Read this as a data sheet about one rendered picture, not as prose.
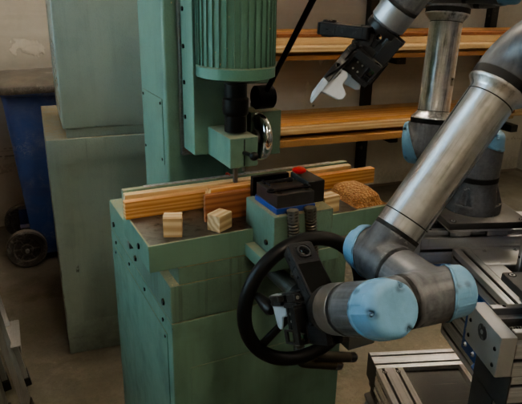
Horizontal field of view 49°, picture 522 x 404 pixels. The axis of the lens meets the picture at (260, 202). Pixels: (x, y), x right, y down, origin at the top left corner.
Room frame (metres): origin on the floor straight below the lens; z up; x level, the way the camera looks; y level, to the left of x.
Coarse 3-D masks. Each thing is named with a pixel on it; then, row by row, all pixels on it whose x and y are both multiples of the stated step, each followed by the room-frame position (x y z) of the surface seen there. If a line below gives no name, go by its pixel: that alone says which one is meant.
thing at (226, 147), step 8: (208, 128) 1.36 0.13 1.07; (216, 128) 1.34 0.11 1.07; (224, 128) 1.34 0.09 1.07; (208, 136) 1.36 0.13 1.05; (216, 136) 1.31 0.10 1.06; (224, 136) 1.28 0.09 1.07; (232, 136) 1.27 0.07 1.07; (240, 136) 1.27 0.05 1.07; (248, 136) 1.27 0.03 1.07; (256, 136) 1.27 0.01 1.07; (208, 144) 1.36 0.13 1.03; (216, 144) 1.31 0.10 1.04; (224, 144) 1.27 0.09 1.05; (232, 144) 1.25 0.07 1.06; (240, 144) 1.25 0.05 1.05; (248, 144) 1.26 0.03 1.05; (256, 144) 1.27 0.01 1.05; (208, 152) 1.36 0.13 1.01; (216, 152) 1.31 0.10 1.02; (224, 152) 1.27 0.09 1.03; (232, 152) 1.25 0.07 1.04; (240, 152) 1.25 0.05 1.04; (224, 160) 1.28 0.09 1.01; (232, 160) 1.25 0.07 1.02; (240, 160) 1.26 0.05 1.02; (248, 160) 1.26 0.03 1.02; (256, 160) 1.27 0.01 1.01
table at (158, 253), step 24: (192, 216) 1.20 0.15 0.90; (336, 216) 1.24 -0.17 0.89; (360, 216) 1.27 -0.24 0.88; (144, 240) 1.07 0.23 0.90; (168, 240) 1.07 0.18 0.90; (192, 240) 1.08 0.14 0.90; (216, 240) 1.11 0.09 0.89; (240, 240) 1.13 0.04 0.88; (144, 264) 1.07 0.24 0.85; (168, 264) 1.06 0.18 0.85; (192, 264) 1.08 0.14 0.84
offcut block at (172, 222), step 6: (168, 216) 1.10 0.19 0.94; (174, 216) 1.10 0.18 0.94; (180, 216) 1.10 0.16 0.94; (168, 222) 1.09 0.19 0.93; (174, 222) 1.09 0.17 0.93; (180, 222) 1.09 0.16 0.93; (168, 228) 1.09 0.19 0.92; (174, 228) 1.09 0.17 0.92; (180, 228) 1.09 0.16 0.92; (168, 234) 1.09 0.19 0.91; (174, 234) 1.09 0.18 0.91; (180, 234) 1.09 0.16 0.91
